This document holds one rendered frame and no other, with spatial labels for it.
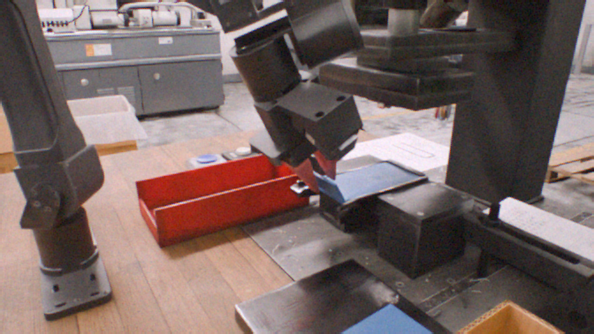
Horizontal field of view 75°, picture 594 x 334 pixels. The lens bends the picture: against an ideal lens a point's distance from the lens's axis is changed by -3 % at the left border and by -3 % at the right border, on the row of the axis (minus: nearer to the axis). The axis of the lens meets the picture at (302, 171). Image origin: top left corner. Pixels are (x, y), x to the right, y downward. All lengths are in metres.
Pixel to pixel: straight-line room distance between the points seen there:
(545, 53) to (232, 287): 0.54
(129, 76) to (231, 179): 4.23
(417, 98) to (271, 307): 0.27
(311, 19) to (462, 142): 0.43
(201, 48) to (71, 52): 1.37
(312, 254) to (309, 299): 0.12
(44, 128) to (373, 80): 0.37
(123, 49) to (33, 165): 4.39
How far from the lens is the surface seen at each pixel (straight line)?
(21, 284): 0.60
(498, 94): 0.70
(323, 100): 0.37
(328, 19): 0.39
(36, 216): 0.53
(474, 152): 0.74
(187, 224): 0.59
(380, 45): 0.47
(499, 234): 0.50
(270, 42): 0.40
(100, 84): 4.89
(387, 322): 0.42
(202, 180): 0.70
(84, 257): 0.57
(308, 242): 0.58
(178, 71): 5.00
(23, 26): 0.50
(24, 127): 0.51
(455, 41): 0.54
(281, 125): 0.41
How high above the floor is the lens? 1.21
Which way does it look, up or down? 22 degrees down
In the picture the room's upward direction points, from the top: straight up
